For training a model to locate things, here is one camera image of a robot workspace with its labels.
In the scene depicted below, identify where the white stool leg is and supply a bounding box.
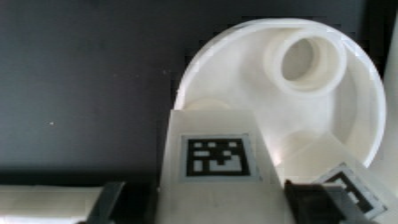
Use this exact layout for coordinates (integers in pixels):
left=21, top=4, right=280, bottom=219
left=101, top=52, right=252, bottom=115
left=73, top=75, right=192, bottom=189
left=154, top=110, right=295, bottom=224
left=275, top=133, right=398, bottom=224

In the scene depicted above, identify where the white round stool seat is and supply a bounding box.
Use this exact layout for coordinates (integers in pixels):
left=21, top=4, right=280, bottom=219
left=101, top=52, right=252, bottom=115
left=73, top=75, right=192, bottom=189
left=170, top=19, right=385, bottom=177

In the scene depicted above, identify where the white U-shaped wall fence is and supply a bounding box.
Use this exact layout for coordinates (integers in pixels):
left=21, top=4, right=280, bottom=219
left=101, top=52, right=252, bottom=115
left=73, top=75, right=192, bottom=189
left=0, top=0, right=398, bottom=224

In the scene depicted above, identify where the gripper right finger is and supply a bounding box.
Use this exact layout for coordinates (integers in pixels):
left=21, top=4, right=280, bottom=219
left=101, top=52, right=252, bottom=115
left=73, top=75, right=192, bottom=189
left=284, top=180, right=373, bottom=224

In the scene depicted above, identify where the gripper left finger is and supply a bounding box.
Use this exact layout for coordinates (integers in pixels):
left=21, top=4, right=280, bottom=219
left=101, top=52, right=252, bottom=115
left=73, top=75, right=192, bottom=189
left=76, top=182, right=124, bottom=224

